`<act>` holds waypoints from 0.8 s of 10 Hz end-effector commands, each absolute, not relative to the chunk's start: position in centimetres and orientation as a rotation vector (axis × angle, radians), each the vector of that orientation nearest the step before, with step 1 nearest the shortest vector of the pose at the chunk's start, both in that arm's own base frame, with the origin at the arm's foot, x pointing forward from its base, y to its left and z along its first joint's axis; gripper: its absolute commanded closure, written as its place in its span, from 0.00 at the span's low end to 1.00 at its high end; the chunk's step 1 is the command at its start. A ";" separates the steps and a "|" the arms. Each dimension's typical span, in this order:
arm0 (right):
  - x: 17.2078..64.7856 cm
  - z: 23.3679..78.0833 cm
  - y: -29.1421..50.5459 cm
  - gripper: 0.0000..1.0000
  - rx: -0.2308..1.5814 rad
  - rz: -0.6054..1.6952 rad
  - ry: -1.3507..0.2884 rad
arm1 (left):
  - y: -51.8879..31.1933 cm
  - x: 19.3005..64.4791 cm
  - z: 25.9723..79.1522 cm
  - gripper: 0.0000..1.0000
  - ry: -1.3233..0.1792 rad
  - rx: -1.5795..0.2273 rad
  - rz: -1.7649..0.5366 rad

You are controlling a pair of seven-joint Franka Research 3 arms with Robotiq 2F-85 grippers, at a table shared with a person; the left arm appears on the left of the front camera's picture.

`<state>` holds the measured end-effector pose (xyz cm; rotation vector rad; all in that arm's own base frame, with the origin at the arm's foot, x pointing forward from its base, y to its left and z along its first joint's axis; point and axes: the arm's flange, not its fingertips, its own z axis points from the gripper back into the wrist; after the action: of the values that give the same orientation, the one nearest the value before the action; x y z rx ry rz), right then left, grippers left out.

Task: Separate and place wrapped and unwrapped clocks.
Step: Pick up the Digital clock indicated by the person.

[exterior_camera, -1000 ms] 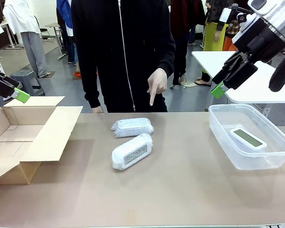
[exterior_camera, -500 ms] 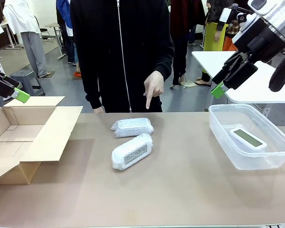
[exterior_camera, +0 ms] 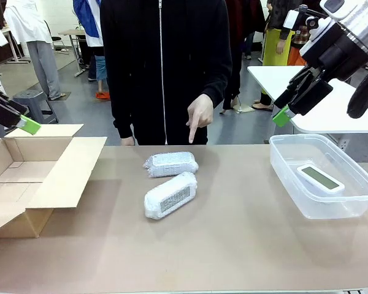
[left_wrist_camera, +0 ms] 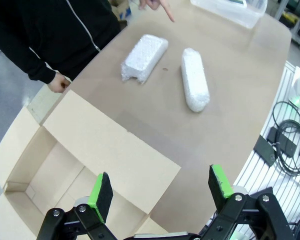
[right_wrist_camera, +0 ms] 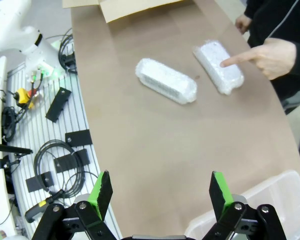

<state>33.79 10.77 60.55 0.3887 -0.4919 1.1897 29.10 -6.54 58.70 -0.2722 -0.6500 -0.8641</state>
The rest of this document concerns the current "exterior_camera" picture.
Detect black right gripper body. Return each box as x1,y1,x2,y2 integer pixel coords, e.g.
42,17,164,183
299,25,368,83

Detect white unwrapped digital clock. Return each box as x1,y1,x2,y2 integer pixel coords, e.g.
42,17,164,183
295,164,346,198

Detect bubble-wrapped clock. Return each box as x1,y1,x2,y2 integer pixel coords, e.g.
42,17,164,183
144,171,199,221
142,151,200,179

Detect person's left forearm black sleeve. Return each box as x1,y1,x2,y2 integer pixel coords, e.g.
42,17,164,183
200,58,233,108

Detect person's right forearm black sleeve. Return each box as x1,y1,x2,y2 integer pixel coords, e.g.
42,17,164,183
109,82,136,140

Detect bubble-wrapped clock, face hidden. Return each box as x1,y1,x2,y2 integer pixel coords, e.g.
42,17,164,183
142,151,200,179

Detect person's left hand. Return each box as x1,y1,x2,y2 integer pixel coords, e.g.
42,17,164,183
185,93,215,145

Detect white side table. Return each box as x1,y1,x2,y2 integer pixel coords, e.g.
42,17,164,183
247,65,368,135

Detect grey plastic stool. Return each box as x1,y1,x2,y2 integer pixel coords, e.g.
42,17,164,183
12,89,59,125

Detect person in orange trousers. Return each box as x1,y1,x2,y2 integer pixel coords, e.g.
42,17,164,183
287,26,309,67

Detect person with yellow apron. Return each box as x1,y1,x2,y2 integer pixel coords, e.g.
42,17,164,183
251,0,296,111

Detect open cardboard box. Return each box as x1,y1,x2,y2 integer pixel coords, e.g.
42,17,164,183
0,123,109,239

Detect person white coat grey trousers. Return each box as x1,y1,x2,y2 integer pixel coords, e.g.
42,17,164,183
2,0,64,102

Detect person in dark red clothes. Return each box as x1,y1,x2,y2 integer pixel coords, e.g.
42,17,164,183
219,0,266,115

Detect black background chair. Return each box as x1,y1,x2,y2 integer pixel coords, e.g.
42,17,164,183
44,20,71,56

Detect small round-top background table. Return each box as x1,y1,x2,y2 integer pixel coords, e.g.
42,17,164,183
58,29,91,78

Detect clear plastic bin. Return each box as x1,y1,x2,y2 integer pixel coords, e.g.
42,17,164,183
268,134,368,220

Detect person in blue white clothes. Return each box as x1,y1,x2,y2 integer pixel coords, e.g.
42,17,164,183
72,0,110,94

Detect person in black hoodie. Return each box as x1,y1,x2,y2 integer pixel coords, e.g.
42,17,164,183
99,0,233,146

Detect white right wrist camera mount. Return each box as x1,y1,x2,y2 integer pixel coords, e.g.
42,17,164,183
283,4,339,58

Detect black braided cable bundle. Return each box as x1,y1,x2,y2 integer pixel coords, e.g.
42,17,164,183
347,59,368,120

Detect background desk with grey frame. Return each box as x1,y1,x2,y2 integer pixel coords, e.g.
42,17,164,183
0,26,32,66

